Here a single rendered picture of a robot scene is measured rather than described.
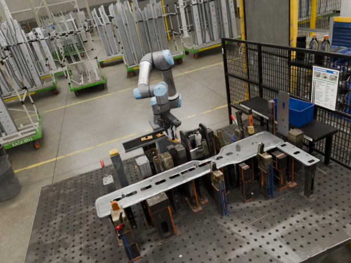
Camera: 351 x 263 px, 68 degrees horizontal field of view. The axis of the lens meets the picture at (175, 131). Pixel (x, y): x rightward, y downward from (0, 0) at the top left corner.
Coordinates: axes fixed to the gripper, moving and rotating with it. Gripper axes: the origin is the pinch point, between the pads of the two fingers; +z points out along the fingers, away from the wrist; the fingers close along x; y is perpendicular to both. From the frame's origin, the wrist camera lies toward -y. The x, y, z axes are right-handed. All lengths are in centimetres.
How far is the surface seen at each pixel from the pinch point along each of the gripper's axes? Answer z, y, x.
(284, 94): -5, -39, -75
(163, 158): 17.9, 10.3, 4.0
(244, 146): 26, -23, -45
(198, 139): 16.9, 4.0, -26.5
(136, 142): 9.9, 35.0, 7.1
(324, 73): -14, -56, -98
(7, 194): 118, 269, 92
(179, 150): 18.2, 8.1, -9.8
